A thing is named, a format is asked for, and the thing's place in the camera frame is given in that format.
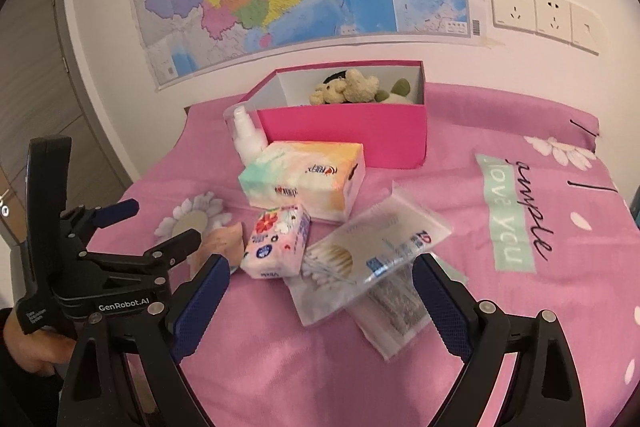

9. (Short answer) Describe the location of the green frog plush toy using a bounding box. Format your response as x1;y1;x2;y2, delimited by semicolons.
374;78;412;104

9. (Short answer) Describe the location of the person's left hand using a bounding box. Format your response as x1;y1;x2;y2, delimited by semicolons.
2;310;76;376

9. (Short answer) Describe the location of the floral pocket tissue pack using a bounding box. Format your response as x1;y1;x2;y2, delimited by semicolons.
240;204;310;280

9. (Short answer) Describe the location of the grey brown door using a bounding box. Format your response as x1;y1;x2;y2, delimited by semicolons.
0;0;131;246

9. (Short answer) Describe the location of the white pump spray bottle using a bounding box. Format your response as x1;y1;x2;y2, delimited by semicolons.
232;105;268;166

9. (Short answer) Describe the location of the pastel tissue box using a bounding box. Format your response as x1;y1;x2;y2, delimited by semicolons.
239;141;366;223

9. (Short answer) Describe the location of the cotton swab bag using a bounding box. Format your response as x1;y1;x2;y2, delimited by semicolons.
285;187;452;326

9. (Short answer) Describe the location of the pink open cardboard box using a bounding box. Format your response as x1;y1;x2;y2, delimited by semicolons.
241;60;427;169

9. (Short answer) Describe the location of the white wall socket panel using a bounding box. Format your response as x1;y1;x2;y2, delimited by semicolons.
491;0;536;32

